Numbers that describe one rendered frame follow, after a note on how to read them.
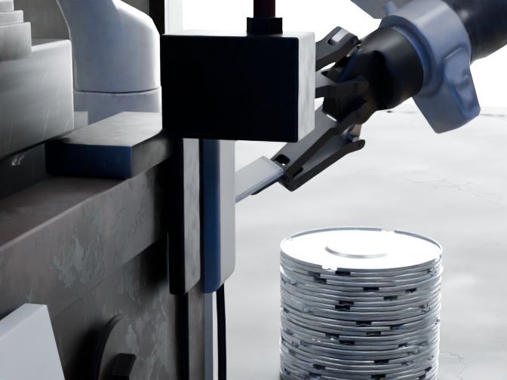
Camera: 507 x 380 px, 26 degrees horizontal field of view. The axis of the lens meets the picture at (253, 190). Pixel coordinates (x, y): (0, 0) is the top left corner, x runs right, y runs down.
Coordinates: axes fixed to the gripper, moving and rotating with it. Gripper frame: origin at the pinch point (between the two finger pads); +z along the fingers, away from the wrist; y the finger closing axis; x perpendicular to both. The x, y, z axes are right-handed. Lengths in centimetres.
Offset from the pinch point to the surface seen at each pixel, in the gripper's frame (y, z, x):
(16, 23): 33.9, 22.8, 18.6
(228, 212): 3.7, 7.0, 8.9
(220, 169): 8.2, 6.9, 8.8
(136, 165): 19.5, 17.2, 16.3
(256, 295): -119, -48, -81
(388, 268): -71, -45, -32
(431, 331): -86, -50, -26
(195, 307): 0.8, 13.8, 12.9
